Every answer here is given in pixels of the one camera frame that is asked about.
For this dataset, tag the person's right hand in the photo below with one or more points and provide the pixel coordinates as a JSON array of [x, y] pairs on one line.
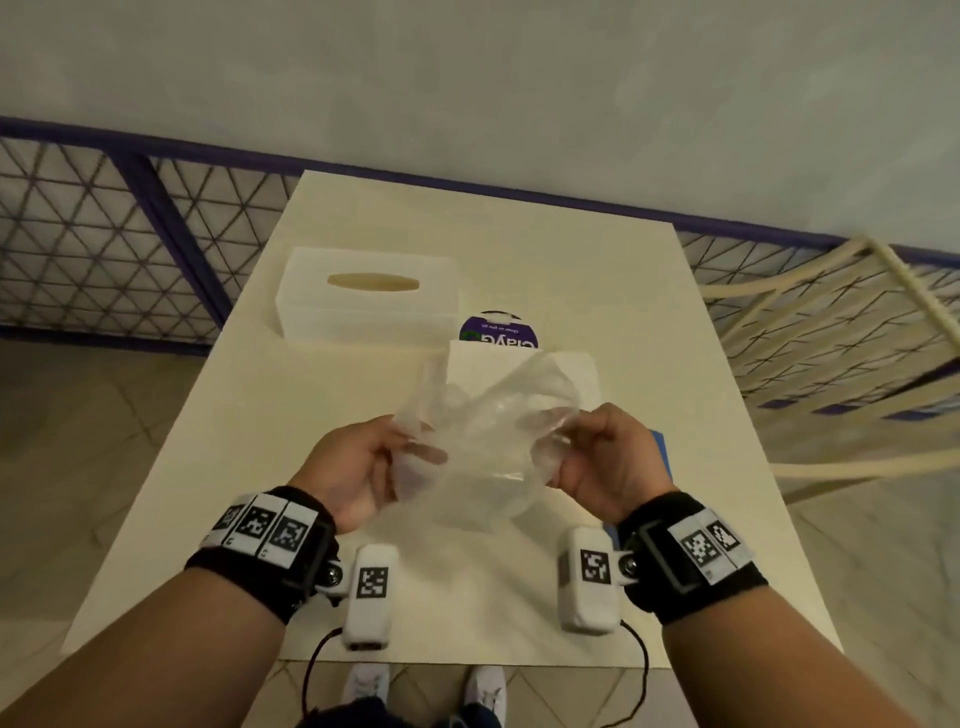
[[611, 465]]

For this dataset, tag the person's left hand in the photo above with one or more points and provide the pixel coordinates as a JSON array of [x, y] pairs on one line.
[[341, 472]]

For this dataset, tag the person's right thumb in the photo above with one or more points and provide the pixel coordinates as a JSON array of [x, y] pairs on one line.
[[589, 421]]

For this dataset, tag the person's left thumb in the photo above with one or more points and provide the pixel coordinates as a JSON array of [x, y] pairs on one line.
[[379, 431]]

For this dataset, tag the clear plastic bag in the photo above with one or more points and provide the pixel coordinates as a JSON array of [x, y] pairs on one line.
[[487, 435]]

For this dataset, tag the person's right forearm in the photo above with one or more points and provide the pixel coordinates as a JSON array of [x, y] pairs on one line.
[[795, 660]]

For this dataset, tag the person's left forearm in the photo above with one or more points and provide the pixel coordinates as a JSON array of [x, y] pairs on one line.
[[150, 652]]

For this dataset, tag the blue flat object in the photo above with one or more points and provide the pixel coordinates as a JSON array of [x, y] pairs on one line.
[[661, 454]]

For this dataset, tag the white paper pack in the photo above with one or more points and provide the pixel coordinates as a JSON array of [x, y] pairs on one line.
[[480, 367]]

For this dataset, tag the white tissue box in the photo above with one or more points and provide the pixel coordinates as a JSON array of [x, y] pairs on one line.
[[367, 304]]

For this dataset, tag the round purple lid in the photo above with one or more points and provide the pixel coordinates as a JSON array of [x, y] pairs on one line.
[[499, 330]]

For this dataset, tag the black wristband with marker tags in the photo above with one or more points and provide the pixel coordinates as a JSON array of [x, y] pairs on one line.
[[694, 559], [262, 547]]

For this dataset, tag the white shoe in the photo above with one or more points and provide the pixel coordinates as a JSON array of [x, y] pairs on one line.
[[485, 694], [366, 684]]

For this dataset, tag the cream metal rack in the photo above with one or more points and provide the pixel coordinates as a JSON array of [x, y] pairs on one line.
[[840, 352]]

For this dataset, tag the dark trousers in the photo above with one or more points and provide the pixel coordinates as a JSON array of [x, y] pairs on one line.
[[352, 714]]

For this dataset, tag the purple metal mesh fence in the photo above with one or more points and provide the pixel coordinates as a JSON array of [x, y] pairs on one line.
[[97, 240]]

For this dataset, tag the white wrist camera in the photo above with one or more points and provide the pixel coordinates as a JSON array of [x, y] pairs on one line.
[[371, 596], [589, 581]]

